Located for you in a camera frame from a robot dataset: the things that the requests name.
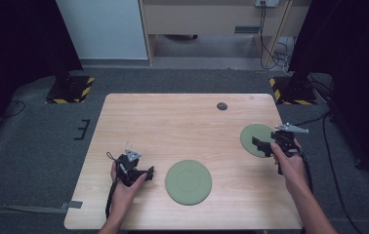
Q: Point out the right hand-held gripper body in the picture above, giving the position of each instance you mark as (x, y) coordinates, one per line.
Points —
(286, 141)

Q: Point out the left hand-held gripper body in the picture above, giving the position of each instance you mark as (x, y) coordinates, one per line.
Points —
(128, 167)

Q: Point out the green plate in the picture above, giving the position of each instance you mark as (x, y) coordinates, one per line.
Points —
(254, 133)
(188, 182)

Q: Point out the person's left hand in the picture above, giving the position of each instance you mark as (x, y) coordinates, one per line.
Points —
(124, 195)

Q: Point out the person's right hand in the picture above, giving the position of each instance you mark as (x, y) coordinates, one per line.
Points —
(291, 175)

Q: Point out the black stand with striped base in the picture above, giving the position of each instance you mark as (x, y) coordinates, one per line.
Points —
(298, 91)
(70, 89)

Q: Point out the grey round table grommet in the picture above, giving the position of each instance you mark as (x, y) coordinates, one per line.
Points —
(222, 106)

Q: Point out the grey tape piece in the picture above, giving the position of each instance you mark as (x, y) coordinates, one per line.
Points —
(73, 204)

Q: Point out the black curtain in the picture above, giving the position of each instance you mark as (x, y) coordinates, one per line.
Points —
(358, 65)
(16, 48)

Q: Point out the grey desk label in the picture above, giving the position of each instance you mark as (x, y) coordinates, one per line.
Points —
(247, 30)

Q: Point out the white power socket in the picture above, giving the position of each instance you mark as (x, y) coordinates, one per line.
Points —
(266, 2)

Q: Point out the white partition panel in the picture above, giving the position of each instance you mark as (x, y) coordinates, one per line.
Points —
(102, 29)

